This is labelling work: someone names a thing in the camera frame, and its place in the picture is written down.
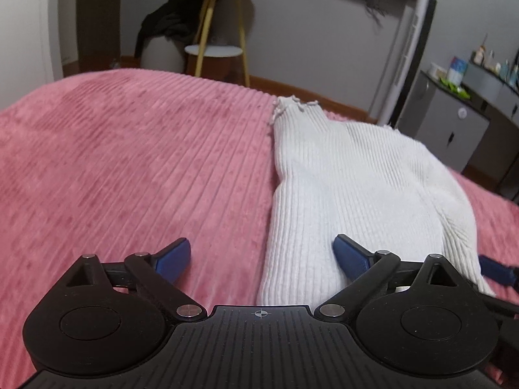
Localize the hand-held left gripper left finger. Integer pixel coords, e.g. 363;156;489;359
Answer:
61;238;204;320

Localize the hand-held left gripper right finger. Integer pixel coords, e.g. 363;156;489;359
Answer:
320;234;465;320

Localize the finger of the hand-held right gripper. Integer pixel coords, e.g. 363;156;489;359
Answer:
479;254;519;288
470;288;519;325

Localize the white ribbed knit sweater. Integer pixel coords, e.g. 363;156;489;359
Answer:
256;96;497;305

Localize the pink ribbed blanket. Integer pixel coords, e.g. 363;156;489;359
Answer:
0;69;519;382

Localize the grey drawer cabinet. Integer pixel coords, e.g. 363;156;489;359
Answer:
395;71;491;173

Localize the green packet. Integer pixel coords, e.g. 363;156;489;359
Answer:
440;79;471;99

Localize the grey dressing table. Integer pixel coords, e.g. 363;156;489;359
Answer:
462;61;519;203

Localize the white round basket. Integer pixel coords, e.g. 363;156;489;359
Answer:
140;34;187;74

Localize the white tower fan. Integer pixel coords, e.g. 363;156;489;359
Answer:
367;0;438;128

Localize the black garment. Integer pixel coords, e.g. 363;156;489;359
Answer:
135;0;203;59

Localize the dark wooden door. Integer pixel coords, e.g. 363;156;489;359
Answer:
77;0;122;74

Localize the white wardrobe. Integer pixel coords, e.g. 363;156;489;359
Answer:
0;0;63;110

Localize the black power cable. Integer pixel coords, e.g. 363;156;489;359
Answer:
363;0;384;29

